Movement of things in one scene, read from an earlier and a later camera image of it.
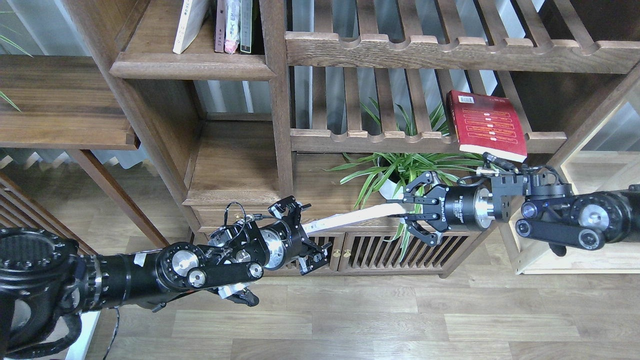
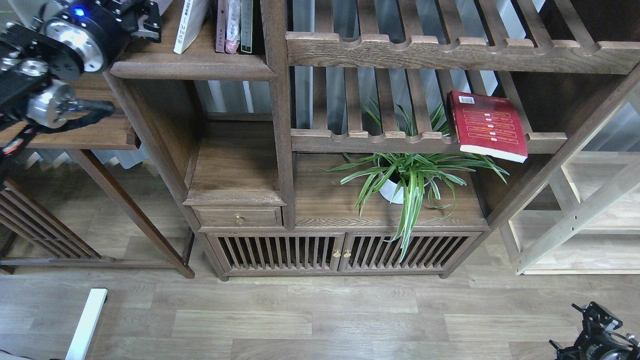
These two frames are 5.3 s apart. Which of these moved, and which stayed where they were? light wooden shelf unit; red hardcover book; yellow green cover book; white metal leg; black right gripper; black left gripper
Moved: black left gripper; black right gripper
Stayed: white metal leg; yellow green cover book; red hardcover book; light wooden shelf unit
